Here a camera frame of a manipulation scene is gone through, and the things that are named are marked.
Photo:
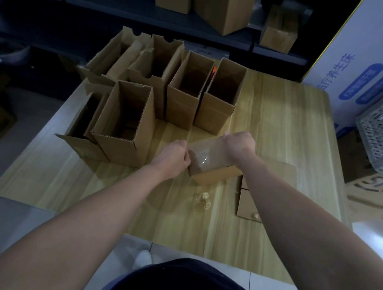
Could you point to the person's left hand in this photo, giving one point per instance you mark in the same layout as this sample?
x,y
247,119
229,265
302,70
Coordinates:
x,y
173,160

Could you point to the small brown cardboard box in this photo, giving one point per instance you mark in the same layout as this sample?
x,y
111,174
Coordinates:
x,y
245,205
211,157

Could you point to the dark metal shelf unit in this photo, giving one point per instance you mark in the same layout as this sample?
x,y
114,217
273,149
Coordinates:
x,y
160,16

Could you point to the large brown carton black logo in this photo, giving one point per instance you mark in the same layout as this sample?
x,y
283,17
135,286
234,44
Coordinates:
x,y
378,192

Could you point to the person's white left shoe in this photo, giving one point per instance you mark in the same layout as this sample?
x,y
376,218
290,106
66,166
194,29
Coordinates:
x,y
143,259

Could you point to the person's right forearm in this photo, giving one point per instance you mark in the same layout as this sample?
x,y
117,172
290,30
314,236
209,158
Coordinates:
x,y
305,246

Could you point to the small sealed brown carton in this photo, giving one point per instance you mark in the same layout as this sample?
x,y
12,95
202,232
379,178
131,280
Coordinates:
x,y
279,34

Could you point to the cluster of cardboard boxes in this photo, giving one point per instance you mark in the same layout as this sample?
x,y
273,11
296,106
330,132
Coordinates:
x,y
214,114

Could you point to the person's right hand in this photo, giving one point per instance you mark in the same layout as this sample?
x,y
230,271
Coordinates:
x,y
243,147

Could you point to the person's left forearm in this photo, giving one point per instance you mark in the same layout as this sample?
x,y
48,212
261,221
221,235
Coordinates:
x,y
74,233

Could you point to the white plastic bag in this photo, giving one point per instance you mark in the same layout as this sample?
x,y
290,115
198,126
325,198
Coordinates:
x,y
15,54

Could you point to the large sealed brown carton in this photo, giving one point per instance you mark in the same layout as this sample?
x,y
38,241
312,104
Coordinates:
x,y
223,4

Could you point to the orange blue yellow tape roll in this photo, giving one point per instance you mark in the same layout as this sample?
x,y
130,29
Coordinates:
x,y
214,72

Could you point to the small crumpled tape bit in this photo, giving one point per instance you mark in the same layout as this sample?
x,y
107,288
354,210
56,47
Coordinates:
x,y
255,216

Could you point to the clear tape wad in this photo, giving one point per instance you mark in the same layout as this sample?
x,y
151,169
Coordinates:
x,y
202,201

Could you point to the grey wrapped item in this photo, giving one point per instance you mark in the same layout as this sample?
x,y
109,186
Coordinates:
x,y
304,13

